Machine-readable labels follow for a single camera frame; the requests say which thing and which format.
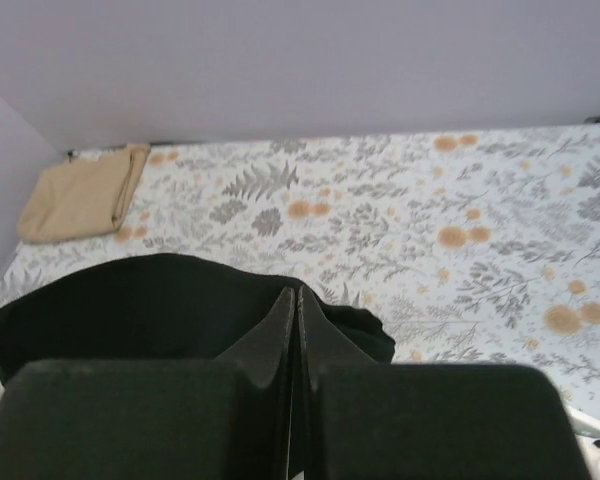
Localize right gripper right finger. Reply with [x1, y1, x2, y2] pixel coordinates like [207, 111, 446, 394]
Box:
[295, 287, 374, 479]

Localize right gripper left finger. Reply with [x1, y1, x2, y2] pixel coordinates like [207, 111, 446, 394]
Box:
[217, 288, 295, 479]

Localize black t shirt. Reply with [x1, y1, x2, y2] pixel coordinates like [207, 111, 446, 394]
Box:
[0, 252, 396, 386]

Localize floral table mat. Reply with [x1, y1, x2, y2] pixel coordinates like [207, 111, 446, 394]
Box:
[0, 124, 600, 420]

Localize folded beige t shirt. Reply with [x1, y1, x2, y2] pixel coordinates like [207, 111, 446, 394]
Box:
[17, 144, 150, 244]

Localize white laundry basket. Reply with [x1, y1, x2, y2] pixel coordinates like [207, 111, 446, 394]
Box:
[564, 405, 600, 440]

